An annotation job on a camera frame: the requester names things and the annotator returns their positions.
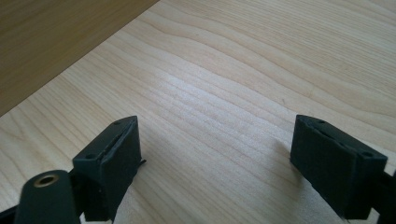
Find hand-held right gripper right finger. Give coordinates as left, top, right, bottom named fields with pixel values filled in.
left=290, top=114, right=389, bottom=221

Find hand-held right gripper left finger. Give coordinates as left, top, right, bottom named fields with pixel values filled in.
left=72, top=115, right=143, bottom=222

